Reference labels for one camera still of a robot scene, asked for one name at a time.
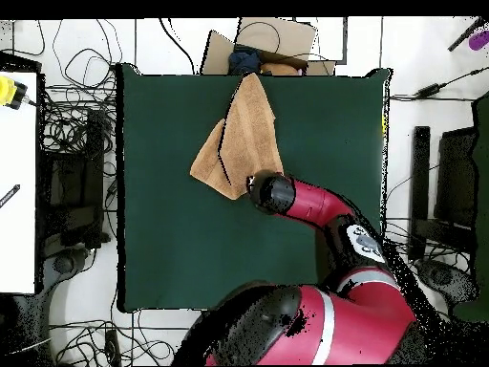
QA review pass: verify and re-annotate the black marker pen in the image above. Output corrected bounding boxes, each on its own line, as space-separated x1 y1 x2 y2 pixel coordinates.
0 183 21 209

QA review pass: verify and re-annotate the orange cloth in box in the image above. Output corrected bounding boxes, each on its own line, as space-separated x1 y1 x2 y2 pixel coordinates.
260 61 301 76

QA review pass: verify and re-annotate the black power adapter with cable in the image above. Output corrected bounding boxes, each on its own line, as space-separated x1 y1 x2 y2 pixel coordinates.
389 66 489 102

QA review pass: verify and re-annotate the white panel with dark frame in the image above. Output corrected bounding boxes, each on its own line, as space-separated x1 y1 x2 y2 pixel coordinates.
293 16 349 65

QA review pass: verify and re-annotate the yellow and black tool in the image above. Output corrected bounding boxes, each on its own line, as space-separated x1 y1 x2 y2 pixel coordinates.
0 75 37 111

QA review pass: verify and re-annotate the black monitor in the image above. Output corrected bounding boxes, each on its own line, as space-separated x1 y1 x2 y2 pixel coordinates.
433 126 478 253

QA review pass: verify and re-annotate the purple object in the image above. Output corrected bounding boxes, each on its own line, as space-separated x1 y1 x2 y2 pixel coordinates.
467 30 489 52

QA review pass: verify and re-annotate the black equipment stand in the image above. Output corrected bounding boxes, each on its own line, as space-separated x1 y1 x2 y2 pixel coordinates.
37 108 112 249

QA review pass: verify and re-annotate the white side table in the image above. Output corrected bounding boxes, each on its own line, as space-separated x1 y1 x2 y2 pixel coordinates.
0 70 39 295

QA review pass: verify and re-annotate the green cloth on side table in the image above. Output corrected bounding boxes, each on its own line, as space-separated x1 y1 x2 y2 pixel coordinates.
452 91 489 323

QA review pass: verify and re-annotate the dark green table cloth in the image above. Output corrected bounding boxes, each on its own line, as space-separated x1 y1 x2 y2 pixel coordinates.
116 62 393 314

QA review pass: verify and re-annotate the black upright bar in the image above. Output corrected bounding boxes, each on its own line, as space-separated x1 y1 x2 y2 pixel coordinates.
407 125 432 262

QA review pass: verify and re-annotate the black rod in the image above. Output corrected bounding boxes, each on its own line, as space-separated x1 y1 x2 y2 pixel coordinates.
447 15 489 53

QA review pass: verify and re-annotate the black cable tangle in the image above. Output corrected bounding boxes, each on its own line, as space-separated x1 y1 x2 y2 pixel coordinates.
381 217 459 307
37 18 125 162
49 309 192 367

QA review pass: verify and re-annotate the brown cardboard box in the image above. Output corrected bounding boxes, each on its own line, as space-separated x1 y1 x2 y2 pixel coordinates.
200 16 337 76

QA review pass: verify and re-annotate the black power strip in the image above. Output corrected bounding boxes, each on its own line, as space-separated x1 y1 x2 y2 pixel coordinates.
103 328 122 367

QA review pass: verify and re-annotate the orange terry towel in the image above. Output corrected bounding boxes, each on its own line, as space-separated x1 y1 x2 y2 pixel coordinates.
189 72 285 201

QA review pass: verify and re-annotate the dark blue cloth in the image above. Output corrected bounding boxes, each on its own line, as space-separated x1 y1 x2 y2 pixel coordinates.
227 45 263 76

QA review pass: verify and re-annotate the grey wheeled stand base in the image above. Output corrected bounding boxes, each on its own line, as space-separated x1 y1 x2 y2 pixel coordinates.
415 257 478 307
37 246 93 314

